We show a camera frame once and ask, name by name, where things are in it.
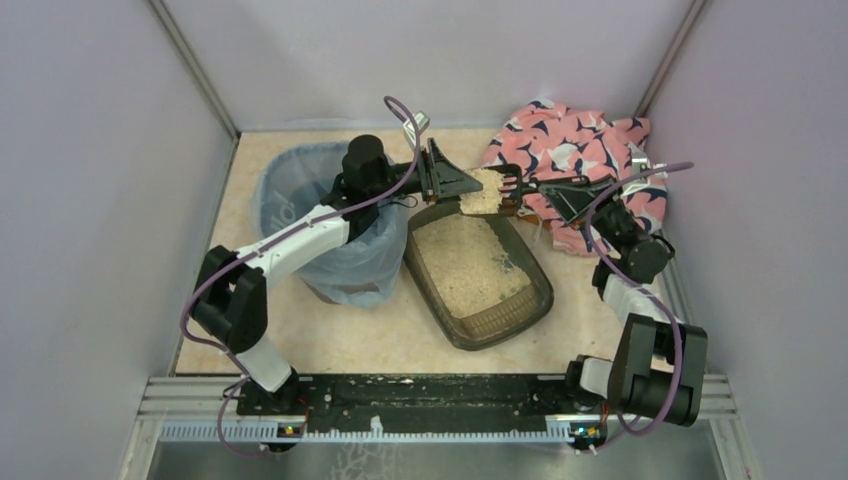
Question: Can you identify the pink patterned cloth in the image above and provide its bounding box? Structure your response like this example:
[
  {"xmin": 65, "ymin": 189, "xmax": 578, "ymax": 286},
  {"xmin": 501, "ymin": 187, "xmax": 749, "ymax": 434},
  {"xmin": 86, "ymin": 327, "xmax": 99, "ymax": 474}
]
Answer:
[{"xmin": 481, "ymin": 99, "xmax": 668, "ymax": 257}]

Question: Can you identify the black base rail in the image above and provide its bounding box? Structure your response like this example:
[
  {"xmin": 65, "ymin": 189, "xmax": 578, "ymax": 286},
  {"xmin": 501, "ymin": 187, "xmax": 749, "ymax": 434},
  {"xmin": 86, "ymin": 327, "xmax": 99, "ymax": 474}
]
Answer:
[{"xmin": 142, "ymin": 374, "xmax": 737, "ymax": 445}]

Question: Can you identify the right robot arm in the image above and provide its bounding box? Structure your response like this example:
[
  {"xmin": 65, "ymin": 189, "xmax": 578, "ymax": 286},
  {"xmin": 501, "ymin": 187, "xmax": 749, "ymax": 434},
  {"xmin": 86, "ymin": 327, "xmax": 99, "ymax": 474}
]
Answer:
[{"xmin": 531, "ymin": 176, "xmax": 708, "ymax": 426}]

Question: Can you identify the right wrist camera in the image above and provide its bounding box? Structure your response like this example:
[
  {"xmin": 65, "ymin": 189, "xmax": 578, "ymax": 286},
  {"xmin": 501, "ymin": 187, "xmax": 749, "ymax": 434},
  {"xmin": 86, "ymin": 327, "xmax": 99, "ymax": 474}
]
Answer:
[{"xmin": 623, "ymin": 149, "xmax": 656, "ymax": 196}]

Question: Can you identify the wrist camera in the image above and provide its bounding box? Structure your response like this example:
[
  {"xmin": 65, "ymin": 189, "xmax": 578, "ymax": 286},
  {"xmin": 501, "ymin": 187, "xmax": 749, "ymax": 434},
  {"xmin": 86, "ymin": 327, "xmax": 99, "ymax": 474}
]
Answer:
[
  {"xmin": 403, "ymin": 111, "xmax": 430, "ymax": 151},
  {"xmin": 623, "ymin": 149, "xmax": 656, "ymax": 196}
]

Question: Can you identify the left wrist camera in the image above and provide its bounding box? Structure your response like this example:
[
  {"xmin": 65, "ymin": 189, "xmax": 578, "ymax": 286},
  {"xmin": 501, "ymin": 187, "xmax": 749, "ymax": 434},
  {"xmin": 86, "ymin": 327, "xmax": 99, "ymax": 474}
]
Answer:
[{"xmin": 403, "ymin": 111, "xmax": 430, "ymax": 151}]

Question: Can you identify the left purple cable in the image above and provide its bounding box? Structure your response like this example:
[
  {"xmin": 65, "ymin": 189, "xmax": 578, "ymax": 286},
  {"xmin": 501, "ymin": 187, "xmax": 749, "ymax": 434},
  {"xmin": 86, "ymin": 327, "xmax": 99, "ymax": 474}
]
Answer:
[{"xmin": 180, "ymin": 95, "xmax": 425, "ymax": 460}]

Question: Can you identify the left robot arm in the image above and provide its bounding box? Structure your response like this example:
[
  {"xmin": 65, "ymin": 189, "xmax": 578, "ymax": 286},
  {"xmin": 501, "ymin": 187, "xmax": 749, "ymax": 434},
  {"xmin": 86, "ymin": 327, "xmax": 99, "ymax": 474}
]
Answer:
[{"xmin": 181, "ymin": 134, "xmax": 483, "ymax": 411}]

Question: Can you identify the black litter scoop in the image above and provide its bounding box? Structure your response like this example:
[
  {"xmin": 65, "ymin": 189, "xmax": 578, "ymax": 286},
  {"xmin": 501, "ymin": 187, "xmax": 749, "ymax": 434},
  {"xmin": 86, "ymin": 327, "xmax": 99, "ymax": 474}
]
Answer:
[{"xmin": 459, "ymin": 163, "xmax": 538, "ymax": 217}]

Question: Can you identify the blue-lined trash bin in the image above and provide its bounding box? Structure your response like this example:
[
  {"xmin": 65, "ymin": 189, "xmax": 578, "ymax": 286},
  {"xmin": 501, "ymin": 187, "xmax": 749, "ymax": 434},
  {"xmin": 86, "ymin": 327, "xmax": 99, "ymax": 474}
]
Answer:
[{"xmin": 249, "ymin": 141, "xmax": 408, "ymax": 308}]

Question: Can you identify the brown litter box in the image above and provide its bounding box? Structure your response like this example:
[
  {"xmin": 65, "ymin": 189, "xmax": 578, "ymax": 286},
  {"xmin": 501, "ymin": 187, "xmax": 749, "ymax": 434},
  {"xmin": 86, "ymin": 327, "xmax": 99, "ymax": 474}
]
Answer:
[{"xmin": 404, "ymin": 204, "xmax": 554, "ymax": 351}]

